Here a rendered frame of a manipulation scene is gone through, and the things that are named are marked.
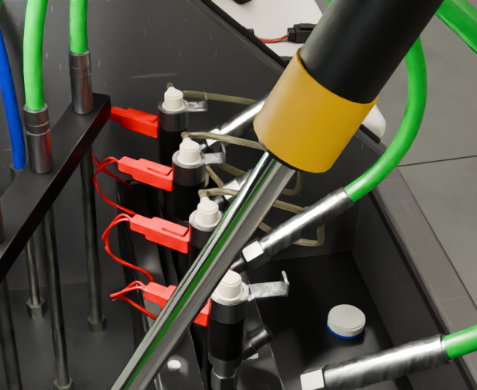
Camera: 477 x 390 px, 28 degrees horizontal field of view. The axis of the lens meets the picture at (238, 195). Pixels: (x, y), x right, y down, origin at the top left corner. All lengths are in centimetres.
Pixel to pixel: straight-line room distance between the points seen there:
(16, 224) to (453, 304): 41
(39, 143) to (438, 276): 40
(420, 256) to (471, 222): 161
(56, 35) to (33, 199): 20
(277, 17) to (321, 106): 108
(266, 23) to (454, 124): 172
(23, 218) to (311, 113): 57
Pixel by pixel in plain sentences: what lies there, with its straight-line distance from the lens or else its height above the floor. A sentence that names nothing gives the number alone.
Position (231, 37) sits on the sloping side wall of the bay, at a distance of 93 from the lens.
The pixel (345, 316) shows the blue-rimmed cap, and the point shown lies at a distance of 103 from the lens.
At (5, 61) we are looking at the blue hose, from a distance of 86.
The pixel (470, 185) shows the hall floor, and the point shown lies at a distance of 269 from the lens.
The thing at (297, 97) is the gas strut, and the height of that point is 147.
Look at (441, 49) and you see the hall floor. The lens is 329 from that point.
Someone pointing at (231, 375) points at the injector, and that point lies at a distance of 74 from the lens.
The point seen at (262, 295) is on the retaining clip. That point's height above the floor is 109.
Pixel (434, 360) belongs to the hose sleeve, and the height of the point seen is 115.
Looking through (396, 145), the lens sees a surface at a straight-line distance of 74.
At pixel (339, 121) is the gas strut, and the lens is 19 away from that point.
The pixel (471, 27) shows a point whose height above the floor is 136.
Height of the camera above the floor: 157
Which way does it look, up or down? 38 degrees down
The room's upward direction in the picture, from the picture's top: 3 degrees clockwise
